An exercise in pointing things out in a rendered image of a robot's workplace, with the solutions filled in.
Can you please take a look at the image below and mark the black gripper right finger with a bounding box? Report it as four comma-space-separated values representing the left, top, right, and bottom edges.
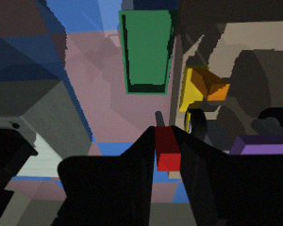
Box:
171, 125, 283, 226

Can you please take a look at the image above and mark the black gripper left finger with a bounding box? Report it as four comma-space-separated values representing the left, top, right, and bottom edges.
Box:
57, 126, 156, 226

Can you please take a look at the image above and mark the yellow wedge with orange handle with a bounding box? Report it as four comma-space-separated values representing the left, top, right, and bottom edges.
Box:
179, 65, 230, 111

